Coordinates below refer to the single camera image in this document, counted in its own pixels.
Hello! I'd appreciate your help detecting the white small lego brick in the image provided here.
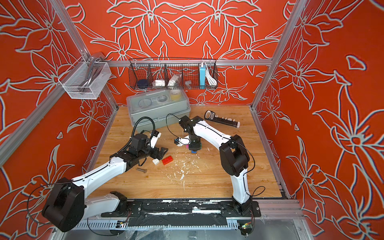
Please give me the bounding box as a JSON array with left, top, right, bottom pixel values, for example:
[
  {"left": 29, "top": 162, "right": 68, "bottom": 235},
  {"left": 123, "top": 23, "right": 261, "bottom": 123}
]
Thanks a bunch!
[{"left": 152, "top": 159, "right": 160, "bottom": 165}]

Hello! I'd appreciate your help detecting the red long lego brick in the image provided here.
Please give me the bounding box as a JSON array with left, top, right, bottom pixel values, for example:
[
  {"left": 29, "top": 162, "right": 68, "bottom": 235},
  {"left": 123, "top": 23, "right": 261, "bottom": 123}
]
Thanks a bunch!
[{"left": 162, "top": 156, "right": 173, "bottom": 166}]

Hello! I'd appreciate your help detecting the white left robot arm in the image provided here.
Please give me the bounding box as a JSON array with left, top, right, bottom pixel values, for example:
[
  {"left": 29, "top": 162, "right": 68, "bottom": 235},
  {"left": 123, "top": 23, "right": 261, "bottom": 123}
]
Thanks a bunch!
[{"left": 42, "top": 131, "right": 168, "bottom": 232}]

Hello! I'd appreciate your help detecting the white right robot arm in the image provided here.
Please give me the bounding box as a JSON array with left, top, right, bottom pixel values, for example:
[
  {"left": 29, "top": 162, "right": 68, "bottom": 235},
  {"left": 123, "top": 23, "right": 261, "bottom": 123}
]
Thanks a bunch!
[{"left": 175, "top": 116, "right": 252, "bottom": 216}]

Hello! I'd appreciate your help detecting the grey metal bolt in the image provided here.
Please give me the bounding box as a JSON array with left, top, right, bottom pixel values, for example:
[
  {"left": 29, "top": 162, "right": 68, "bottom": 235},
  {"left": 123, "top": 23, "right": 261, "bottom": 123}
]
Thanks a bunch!
[{"left": 137, "top": 168, "right": 148, "bottom": 174}]

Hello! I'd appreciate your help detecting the dark brown bit holder case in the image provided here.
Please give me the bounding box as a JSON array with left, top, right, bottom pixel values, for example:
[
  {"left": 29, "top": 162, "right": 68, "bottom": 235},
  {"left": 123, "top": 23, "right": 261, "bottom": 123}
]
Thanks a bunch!
[{"left": 204, "top": 110, "right": 241, "bottom": 128}]

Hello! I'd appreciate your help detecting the grey green plastic toolbox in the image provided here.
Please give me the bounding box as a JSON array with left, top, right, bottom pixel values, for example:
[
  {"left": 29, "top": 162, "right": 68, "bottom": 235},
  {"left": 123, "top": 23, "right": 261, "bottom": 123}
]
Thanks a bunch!
[{"left": 126, "top": 90, "right": 191, "bottom": 132}]

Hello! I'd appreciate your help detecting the yellow tape roll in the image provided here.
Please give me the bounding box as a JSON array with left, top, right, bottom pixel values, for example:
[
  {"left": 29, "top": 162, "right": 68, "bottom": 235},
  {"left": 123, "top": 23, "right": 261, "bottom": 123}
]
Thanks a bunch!
[{"left": 170, "top": 90, "right": 182, "bottom": 101}]

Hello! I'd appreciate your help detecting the clear bag in basket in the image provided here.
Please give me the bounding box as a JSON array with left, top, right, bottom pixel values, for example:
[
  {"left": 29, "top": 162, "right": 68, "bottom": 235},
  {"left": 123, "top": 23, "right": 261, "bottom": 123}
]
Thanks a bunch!
[{"left": 167, "top": 74, "right": 182, "bottom": 89}]

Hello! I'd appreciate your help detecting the white box in basket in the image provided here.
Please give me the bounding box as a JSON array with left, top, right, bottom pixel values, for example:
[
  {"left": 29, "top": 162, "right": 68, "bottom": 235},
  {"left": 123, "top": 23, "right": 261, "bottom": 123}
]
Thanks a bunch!
[{"left": 153, "top": 79, "right": 166, "bottom": 88}]

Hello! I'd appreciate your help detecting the dark round tin in basket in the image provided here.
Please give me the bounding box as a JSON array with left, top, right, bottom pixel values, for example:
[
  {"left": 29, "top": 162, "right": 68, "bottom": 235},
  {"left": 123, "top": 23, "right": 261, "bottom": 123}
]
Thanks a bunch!
[{"left": 137, "top": 79, "right": 149, "bottom": 89}]

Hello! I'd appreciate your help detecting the light blue box in basket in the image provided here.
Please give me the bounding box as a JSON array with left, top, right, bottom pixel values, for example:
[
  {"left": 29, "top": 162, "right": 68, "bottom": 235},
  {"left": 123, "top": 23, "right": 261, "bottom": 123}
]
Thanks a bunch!
[{"left": 199, "top": 63, "right": 206, "bottom": 90}]

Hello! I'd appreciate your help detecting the metal tool in bin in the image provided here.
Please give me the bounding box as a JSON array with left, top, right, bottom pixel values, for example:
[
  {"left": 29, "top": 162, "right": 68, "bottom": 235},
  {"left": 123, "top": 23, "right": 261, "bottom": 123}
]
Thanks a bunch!
[{"left": 80, "top": 55, "right": 104, "bottom": 93}]

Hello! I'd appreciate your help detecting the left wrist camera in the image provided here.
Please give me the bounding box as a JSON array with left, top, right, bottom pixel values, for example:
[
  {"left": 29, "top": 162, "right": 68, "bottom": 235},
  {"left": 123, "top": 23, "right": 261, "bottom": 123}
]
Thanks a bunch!
[{"left": 150, "top": 131, "right": 161, "bottom": 148}]

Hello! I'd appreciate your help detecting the white cable in basket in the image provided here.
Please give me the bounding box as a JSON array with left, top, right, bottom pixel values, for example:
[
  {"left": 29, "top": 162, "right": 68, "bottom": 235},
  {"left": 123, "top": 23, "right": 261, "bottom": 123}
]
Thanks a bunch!
[{"left": 205, "top": 67, "right": 217, "bottom": 87}]

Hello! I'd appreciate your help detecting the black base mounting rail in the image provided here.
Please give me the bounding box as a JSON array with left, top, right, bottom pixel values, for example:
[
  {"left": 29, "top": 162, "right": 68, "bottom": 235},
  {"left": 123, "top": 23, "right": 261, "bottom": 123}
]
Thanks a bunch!
[{"left": 101, "top": 199, "right": 261, "bottom": 225}]

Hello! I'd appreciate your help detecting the white slotted cable duct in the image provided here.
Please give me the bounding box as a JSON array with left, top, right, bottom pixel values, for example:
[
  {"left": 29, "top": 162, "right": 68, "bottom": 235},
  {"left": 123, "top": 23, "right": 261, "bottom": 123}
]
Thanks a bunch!
[{"left": 73, "top": 220, "right": 239, "bottom": 231}]

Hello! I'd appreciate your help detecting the black wire wall basket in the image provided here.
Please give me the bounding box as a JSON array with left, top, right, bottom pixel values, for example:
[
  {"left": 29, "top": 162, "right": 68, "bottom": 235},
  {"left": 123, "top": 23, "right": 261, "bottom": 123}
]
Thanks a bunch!
[{"left": 128, "top": 58, "right": 219, "bottom": 90}]

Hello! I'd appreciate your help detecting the clear plastic wall bin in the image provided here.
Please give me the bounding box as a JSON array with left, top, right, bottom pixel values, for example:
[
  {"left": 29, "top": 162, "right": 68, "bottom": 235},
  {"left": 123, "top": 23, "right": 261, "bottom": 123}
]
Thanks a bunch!
[{"left": 59, "top": 58, "right": 112, "bottom": 100}]

